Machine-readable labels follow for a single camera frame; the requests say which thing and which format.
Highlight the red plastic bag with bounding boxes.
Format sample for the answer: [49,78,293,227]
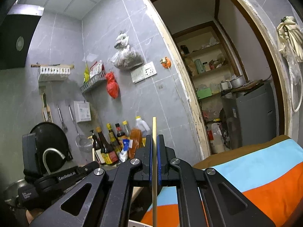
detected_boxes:
[105,72,119,99]

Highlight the clear plastic bag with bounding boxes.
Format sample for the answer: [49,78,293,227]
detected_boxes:
[287,57,303,86]

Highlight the white slotted wall rack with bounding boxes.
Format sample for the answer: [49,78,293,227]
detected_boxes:
[37,65,72,82]

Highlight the grey washing machine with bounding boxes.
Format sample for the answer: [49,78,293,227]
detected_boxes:
[221,80,279,150]

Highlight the wooden pantry shelves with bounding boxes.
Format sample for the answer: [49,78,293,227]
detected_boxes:
[172,20,242,95]

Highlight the black wok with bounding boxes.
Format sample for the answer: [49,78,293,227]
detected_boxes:
[29,122,71,169]

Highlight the black range hood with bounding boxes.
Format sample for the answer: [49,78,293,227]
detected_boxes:
[0,5,45,71]

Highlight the orange spice packet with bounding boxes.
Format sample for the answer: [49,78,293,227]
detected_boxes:
[129,128,143,156]

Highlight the wooden handled kitchen knife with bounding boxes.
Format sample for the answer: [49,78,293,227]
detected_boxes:
[42,92,52,123]

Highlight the beige work gloves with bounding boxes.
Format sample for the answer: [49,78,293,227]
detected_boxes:
[276,16,303,62]

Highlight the striped colourful blanket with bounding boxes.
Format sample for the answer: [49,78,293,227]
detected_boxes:
[141,135,303,227]

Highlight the red white snack packet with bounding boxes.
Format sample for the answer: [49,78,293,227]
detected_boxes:
[89,60,105,79]

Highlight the dark pump bottle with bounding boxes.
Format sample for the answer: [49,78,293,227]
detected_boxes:
[89,130,103,164]

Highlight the wooden door frame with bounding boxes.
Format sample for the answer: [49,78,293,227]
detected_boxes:
[141,0,293,162]

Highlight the white wall socket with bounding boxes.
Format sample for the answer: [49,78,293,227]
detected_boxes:
[142,61,157,79]

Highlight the wooden cutting board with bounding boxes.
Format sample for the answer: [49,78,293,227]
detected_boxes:
[230,79,264,93]

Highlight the green box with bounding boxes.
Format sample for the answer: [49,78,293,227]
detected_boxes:
[196,87,213,100]

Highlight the white hose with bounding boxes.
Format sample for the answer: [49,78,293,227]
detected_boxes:
[290,59,301,113]

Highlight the wooden stick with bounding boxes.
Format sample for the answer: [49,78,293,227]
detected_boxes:
[30,63,74,68]

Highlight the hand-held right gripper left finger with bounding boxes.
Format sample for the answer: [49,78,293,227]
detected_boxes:
[30,135,152,227]

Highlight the white wall switch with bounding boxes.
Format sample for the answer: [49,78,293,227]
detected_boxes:
[131,67,144,84]

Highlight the white plastic utensil holder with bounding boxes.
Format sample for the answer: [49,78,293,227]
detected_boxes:
[128,219,154,227]

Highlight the steel cooking pot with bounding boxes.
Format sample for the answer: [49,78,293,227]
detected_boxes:
[229,75,246,88]

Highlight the blue white packet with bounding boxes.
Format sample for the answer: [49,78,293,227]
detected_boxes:
[119,139,133,163]

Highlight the orange plug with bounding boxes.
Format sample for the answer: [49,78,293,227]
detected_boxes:
[160,56,172,68]

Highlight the curved steel faucet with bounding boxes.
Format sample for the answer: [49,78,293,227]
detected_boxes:
[42,148,66,175]

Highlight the hanging wire strainer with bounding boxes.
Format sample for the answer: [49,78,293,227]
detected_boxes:
[68,105,93,147]

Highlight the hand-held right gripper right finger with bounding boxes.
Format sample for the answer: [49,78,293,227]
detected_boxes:
[157,134,276,227]

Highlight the red cap sauce bottle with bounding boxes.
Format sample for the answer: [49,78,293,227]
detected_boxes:
[115,123,126,140]

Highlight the white hanging basket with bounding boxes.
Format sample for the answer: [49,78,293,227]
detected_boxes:
[73,100,92,124]

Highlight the clear bag of dried goods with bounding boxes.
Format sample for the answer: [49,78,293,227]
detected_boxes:
[110,31,145,71]

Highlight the yellow cap sauce bottle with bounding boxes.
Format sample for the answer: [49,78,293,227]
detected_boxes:
[106,123,122,157]

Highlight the clear glass bottle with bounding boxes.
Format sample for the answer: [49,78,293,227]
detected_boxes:
[122,120,131,138]

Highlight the green canister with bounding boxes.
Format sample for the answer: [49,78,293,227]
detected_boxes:
[194,59,205,75]

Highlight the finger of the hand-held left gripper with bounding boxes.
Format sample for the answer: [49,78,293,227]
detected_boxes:
[79,161,100,178]

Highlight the grey wall shelf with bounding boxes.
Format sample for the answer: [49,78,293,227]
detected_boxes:
[80,72,107,94]

